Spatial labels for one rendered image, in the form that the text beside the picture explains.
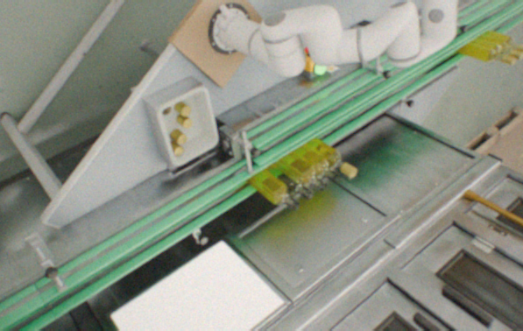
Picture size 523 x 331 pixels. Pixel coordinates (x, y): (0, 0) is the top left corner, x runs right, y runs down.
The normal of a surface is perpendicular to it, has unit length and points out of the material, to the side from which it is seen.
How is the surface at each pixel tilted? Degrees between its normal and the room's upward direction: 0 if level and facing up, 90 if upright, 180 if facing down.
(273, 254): 90
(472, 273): 90
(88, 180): 0
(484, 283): 90
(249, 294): 90
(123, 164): 0
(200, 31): 0
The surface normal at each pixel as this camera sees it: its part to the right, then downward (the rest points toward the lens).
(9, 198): -0.11, -0.75
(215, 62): 0.62, 0.45
